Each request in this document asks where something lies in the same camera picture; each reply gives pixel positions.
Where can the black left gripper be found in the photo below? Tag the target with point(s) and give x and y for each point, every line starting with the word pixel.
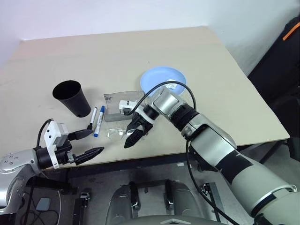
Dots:
pixel 62 152

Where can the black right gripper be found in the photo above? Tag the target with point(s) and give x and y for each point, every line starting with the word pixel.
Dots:
pixel 142 120

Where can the clear safety glasses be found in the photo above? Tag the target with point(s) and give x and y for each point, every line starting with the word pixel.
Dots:
pixel 114 137

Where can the white marker with blue cap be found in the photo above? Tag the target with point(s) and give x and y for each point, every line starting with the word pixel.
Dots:
pixel 99 123

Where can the grey glasses case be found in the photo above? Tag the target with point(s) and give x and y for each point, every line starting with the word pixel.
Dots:
pixel 112 117

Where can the white marker with black cap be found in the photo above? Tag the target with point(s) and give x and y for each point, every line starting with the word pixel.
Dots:
pixel 93 117

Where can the light blue plate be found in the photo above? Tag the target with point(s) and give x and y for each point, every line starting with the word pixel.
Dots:
pixel 159 75

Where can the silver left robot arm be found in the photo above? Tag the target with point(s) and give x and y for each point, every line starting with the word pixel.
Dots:
pixel 14 161

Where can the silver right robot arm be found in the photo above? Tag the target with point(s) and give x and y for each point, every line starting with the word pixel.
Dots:
pixel 211 138

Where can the black plastic cup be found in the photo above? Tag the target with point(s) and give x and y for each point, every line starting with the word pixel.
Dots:
pixel 75 103

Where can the black case with orange stripe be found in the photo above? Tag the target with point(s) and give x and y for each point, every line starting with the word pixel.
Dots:
pixel 281 70

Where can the crumpled white paper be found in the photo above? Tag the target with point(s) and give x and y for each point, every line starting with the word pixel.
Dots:
pixel 173 86

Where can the grey left robot leg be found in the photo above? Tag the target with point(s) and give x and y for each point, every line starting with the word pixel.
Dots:
pixel 120 204

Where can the grey robot leg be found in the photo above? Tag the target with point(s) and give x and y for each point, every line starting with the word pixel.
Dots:
pixel 185 201
pixel 120 204

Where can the grey foot pedal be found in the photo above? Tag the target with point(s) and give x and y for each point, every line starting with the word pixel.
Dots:
pixel 43 204

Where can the grey right robot leg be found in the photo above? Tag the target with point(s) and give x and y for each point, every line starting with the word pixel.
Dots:
pixel 185 201

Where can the grey robot torso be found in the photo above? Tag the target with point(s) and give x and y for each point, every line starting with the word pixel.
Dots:
pixel 178 222

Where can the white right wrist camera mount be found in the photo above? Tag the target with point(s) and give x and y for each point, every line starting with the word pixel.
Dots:
pixel 124 104

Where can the black aluminium profile rail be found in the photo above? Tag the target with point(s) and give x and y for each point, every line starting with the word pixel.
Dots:
pixel 216 201

